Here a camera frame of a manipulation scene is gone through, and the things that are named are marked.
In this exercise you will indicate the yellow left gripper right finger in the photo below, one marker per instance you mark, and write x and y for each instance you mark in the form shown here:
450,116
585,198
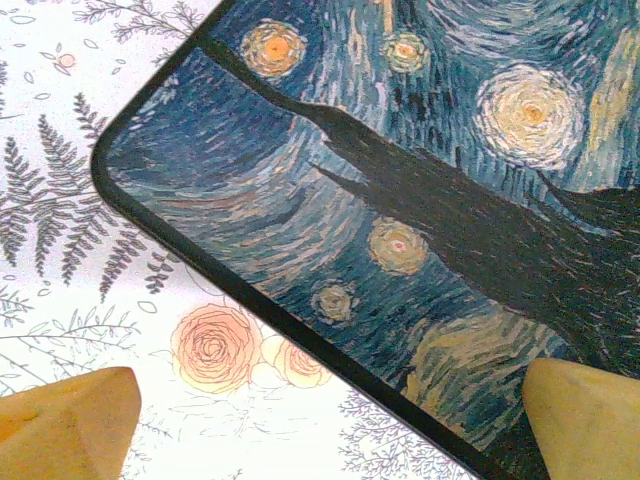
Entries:
590,425

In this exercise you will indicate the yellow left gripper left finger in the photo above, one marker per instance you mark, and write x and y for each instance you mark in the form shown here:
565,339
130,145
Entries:
60,430

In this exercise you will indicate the starry night print black box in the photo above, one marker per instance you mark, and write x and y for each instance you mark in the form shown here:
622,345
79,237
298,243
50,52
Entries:
400,200

